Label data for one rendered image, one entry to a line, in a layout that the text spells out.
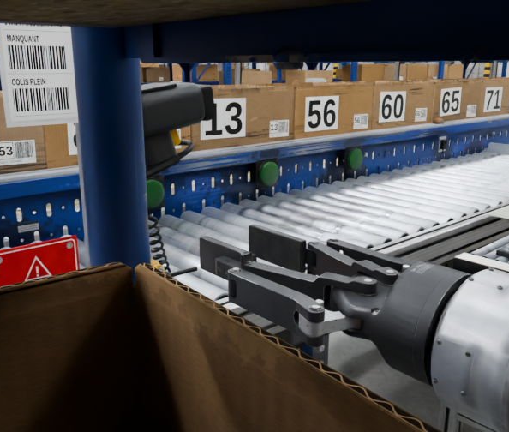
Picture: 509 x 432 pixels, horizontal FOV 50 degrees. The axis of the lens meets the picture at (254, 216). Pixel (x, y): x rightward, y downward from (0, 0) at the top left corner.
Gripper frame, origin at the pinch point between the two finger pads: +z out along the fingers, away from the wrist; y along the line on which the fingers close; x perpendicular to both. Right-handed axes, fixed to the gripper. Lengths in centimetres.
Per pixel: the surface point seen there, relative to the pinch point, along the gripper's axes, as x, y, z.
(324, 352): 37, -42, 28
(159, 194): 14, -39, 79
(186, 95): -12.8, -7.7, 20.6
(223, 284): 21.2, -25.4, 37.0
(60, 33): -19.7, 4.6, 26.5
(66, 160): 5, -19, 87
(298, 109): -3, -95, 87
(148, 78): 5, -551, 952
